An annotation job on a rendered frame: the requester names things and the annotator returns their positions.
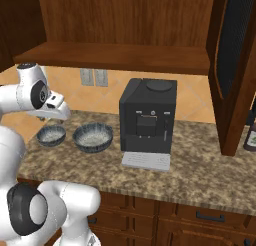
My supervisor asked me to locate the large grey speckled bowl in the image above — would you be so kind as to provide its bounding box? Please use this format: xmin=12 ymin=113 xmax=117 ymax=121
xmin=72 ymin=122 xmax=114 ymax=154

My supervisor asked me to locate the dark bottle with label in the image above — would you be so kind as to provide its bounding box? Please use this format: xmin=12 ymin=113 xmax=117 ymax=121
xmin=242 ymin=103 xmax=256 ymax=153

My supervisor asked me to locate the grey wall outlet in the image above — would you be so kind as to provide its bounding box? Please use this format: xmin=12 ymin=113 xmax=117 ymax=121
xmin=94 ymin=68 xmax=110 ymax=88
xmin=79 ymin=68 xmax=96 ymax=88

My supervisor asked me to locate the wooden cabinet door, dark panel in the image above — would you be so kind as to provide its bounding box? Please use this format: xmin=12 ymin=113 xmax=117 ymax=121
xmin=205 ymin=0 xmax=256 ymax=157

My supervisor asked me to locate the wooden base cabinet door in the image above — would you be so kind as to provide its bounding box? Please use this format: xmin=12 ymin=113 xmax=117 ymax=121
xmin=155 ymin=219 xmax=256 ymax=246
xmin=87 ymin=213 xmax=158 ymax=246

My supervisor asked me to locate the black coffee machine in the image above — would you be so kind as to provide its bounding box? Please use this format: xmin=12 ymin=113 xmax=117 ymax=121
xmin=118 ymin=77 xmax=178 ymax=173

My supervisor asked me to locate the plain wooden cabinet door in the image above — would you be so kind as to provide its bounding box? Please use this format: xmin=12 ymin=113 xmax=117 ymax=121
xmin=0 ymin=0 xmax=48 ymax=73

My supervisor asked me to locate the small grey speckled bowl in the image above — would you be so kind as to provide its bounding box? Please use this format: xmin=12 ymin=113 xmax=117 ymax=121
xmin=36 ymin=124 xmax=67 ymax=148

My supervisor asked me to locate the open wooden wall cabinet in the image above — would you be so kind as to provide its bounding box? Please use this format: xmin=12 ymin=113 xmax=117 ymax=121
xmin=0 ymin=0 xmax=228 ymax=76

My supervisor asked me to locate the black drawer handle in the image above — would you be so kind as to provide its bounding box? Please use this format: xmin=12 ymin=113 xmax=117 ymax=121
xmin=195 ymin=210 xmax=226 ymax=224

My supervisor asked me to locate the wooden drawer front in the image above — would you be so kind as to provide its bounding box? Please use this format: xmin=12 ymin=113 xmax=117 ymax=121
xmin=157 ymin=201 xmax=256 ymax=230
xmin=99 ymin=191 xmax=158 ymax=218

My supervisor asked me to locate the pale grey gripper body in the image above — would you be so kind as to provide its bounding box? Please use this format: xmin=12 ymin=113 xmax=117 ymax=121
xmin=27 ymin=101 xmax=72 ymax=122

